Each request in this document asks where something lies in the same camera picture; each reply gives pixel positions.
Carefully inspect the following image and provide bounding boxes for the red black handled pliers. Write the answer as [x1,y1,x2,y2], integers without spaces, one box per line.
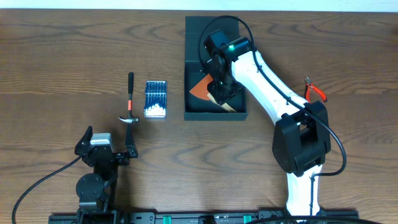
[304,77,328,103]

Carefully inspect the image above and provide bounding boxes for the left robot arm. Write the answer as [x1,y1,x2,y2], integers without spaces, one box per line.
[75,124,138,223]

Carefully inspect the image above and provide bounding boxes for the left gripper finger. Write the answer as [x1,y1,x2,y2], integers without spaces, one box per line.
[76,126,93,149]
[124,124,135,152]

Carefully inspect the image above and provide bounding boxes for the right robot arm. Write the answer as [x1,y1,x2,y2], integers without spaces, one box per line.
[203,30,331,216]

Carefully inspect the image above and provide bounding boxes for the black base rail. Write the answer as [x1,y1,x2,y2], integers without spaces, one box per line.
[48,210,360,224]

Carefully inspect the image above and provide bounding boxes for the orange scraper wooden handle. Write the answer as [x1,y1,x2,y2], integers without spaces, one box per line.
[190,74,237,113]

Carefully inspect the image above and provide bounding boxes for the black handled claw hammer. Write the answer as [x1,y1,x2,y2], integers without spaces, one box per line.
[119,72,139,124]

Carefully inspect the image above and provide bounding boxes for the clear blue precision screwdriver case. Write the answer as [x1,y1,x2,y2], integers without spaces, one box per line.
[144,80,167,119]

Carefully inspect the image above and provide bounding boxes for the black open gift box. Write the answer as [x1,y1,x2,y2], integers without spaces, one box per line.
[184,16,248,121]

